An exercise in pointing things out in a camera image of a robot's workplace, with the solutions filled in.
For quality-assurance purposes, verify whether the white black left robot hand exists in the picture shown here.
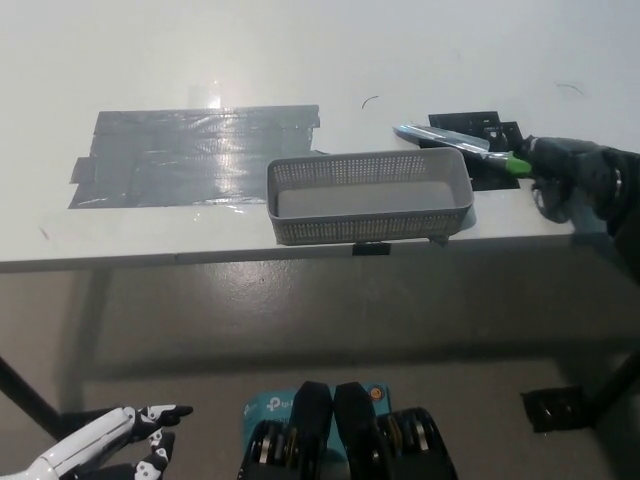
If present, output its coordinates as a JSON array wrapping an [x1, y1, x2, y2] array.
[[34, 402, 194, 480]]

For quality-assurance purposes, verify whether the garden trowel green black handle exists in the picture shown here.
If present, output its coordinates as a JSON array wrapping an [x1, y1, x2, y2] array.
[[392, 122, 534, 179]]

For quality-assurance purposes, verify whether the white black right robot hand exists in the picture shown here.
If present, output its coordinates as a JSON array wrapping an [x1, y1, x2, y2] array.
[[519, 134, 624, 224]]

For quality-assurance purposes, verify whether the small black tape strip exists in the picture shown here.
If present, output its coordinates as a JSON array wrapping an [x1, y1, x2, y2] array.
[[352, 242, 391, 258]]

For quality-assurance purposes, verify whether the black tape patch on table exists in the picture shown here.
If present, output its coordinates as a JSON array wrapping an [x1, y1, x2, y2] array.
[[418, 110, 525, 191]]

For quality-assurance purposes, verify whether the grey duct tape patch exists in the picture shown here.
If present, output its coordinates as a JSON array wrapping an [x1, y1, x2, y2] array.
[[64, 103, 331, 211]]

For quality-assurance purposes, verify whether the black table leg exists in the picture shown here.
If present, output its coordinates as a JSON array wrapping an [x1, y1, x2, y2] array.
[[0, 354, 64, 441], [592, 349, 640, 431]]

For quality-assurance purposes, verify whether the teal tp-link box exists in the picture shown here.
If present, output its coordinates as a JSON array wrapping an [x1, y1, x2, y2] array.
[[242, 382, 391, 451]]

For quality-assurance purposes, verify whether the grey perforated plastic basket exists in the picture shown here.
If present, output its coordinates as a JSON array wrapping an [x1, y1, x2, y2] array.
[[266, 147, 475, 246]]

